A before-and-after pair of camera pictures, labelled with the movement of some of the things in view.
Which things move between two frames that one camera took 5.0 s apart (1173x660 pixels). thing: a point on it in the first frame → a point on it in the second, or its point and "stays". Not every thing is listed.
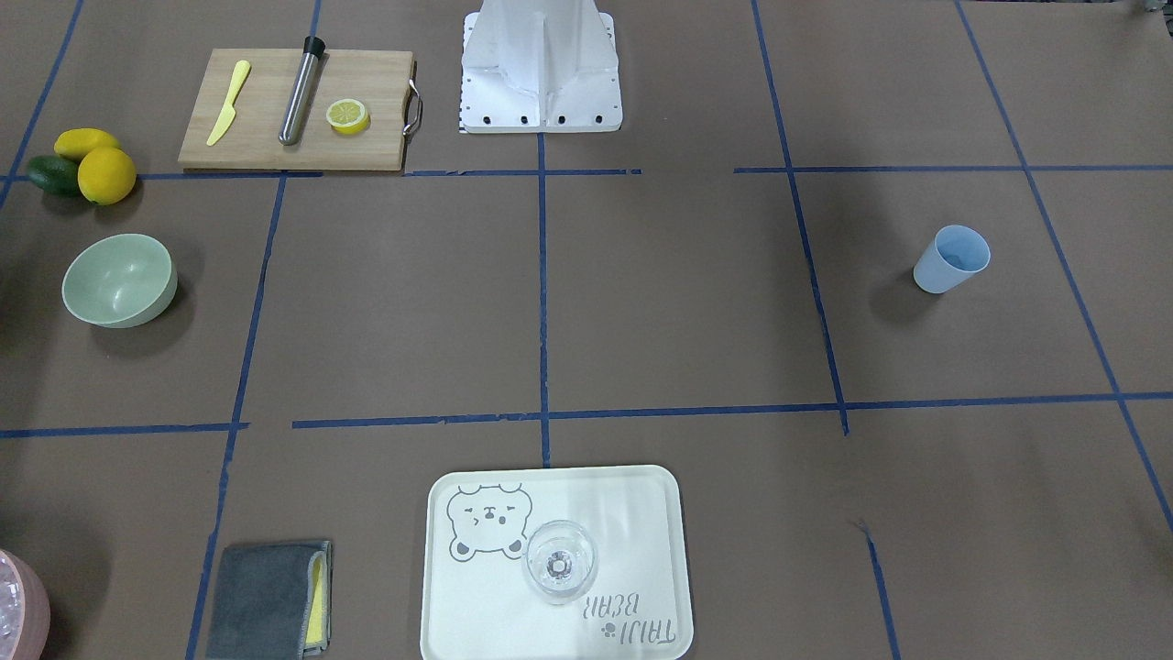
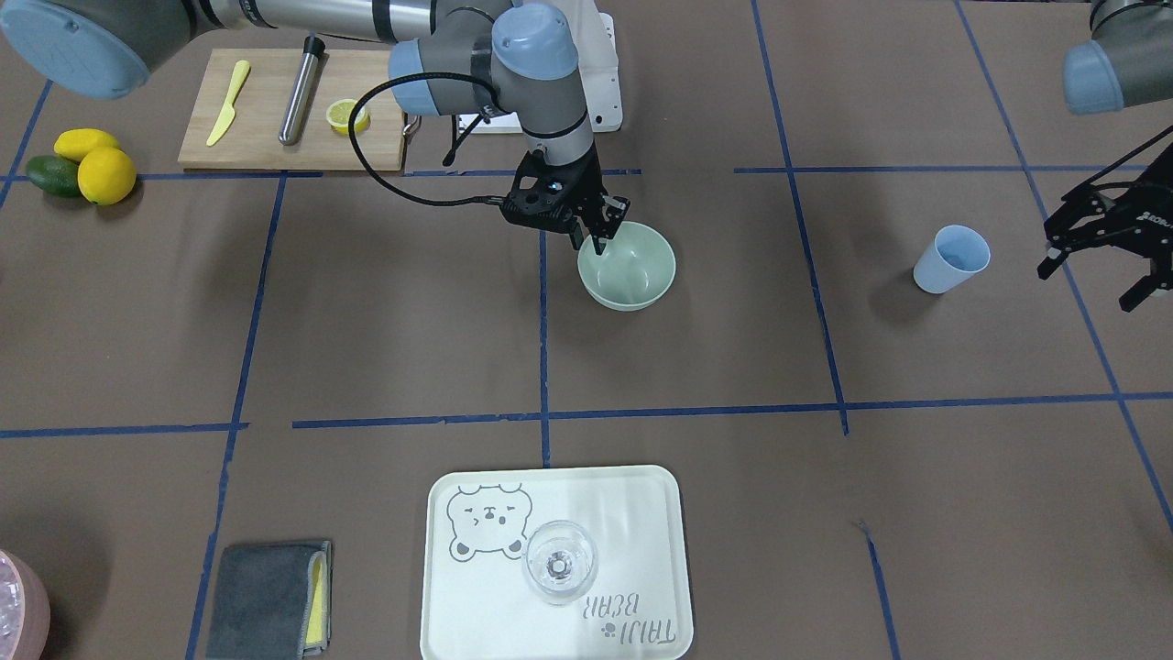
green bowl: (122, 282) → (633, 272)
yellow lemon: (106, 176) stays
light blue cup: (954, 255) stays
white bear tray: (478, 602) stays
